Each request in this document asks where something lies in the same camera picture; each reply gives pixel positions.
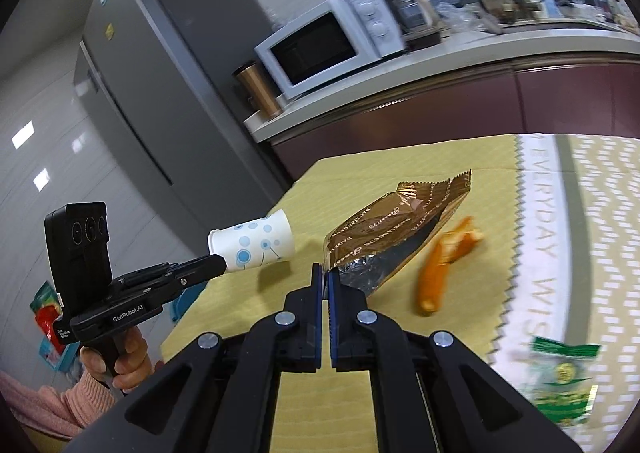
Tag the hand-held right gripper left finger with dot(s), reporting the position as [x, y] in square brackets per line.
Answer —
[315, 328]

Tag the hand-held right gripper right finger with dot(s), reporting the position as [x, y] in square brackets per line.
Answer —
[335, 328]

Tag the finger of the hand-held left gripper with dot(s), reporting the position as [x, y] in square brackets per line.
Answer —
[195, 270]

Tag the blue trash bin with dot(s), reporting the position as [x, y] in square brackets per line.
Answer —
[176, 310]

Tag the blue dotted paper cup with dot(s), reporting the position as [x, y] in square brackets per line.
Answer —
[260, 240]

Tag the gold snack bag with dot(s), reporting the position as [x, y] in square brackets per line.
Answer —
[395, 228]

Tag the person's left hand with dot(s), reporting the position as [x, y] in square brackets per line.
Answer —
[132, 363]

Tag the red snack packet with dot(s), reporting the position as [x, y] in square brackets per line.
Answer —
[45, 318]

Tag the orange peel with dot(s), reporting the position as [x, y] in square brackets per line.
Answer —
[440, 268]

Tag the yellow checked tablecloth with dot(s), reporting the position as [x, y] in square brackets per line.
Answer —
[350, 183]

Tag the copper travel tumbler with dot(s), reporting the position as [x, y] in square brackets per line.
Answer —
[257, 90]

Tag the grey refrigerator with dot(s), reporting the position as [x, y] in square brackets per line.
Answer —
[160, 73]

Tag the dark red cabinet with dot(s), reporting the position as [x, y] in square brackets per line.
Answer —
[400, 123]

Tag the green snack packet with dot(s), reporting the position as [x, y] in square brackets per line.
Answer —
[562, 378]

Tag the white microwave oven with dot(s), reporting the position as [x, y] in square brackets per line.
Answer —
[310, 48]

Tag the white patterned placemat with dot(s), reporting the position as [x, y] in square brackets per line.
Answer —
[575, 233]

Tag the white kitchen counter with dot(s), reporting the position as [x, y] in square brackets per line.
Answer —
[450, 58]

